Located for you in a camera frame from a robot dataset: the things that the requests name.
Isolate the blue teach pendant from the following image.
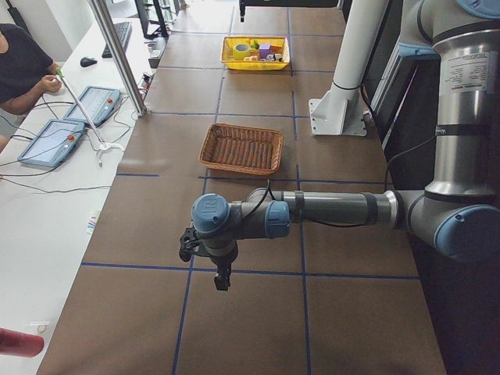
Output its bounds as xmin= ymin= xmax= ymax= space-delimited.
xmin=17 ymin=120 xmax=85 ymax=167
xmin=79 ymin=86 xmax=121 ymax=127

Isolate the toy croissant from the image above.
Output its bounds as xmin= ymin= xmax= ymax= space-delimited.
xmin=243 ymin=55 xmax=260 ymax=62

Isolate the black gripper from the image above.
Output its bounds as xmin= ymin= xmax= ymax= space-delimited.
xmin=200 ymin=240 xmax=238 ymax=291
xmin=240 ymin=0 xmax=246 ymax=22

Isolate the brown wicker basket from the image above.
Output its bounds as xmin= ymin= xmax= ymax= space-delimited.
xmin=199 ymin=123 xmax=284 ymax=176

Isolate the white camera mast base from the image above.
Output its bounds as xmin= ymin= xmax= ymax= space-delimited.
xmin=309 ymin=0 xmax=389 ymax=137

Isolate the purple foam cube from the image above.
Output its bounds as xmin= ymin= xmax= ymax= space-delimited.
xmin=258 ymin=43 xmax=272 ymax=59

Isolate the black keyboard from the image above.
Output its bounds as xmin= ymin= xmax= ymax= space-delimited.
xmin=101 ymin=21 xmax=133 ymax=59

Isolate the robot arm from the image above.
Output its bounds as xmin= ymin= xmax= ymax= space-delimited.
xmin=238 ymin=0 xmax=338 ymax=23
xmin=179 ymin=1 xmax=499 ymax=291

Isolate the red cylinder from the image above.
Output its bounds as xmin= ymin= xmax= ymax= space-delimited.
xmin=0 ymin=328 xmax=45 ymax=358

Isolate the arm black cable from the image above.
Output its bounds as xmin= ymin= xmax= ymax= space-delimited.
xmin=237 ymin=178 xmax=372 ymax=227

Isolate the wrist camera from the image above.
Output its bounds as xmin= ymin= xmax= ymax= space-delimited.
xmin=179 ymin=227 xmax=200 ymax=263

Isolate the white reacher grabber stick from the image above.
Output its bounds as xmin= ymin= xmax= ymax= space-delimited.
xmin=55 ymin=67 xmax=125 ymax=168

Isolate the yellow tape roll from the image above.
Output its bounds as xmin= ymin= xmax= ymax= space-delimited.
xmin=233 ymin=44 xmax=252 ymax=61

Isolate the orange toy carrot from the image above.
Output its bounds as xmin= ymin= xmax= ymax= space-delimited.
xmin=251 ymin=40 xmax=282 ymax=53

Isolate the far blue teach pendant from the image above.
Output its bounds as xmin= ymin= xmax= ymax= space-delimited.
xmin=79 ymin=86 xmax=121 ymax=127

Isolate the person in black shirt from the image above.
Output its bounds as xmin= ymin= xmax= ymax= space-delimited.
xmin=0 ymin=22 xmax=63 ymax=153

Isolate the aluminium frame post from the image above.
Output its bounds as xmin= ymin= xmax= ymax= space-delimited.
xmin=88 ymin=0 xmax=148 ymax=117

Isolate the black computer mouse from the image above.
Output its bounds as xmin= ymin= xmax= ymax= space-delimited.
xmin=80 ymin=57 xmax=98 ymax=67

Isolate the near blue teach pendant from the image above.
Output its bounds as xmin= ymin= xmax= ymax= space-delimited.
xmin=17 ymin=120 xmax=85 ymax=167

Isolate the yellow woven basket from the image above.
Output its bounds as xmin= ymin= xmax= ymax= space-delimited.
xmin=221 ymin=35 xmax=290 ymax=71

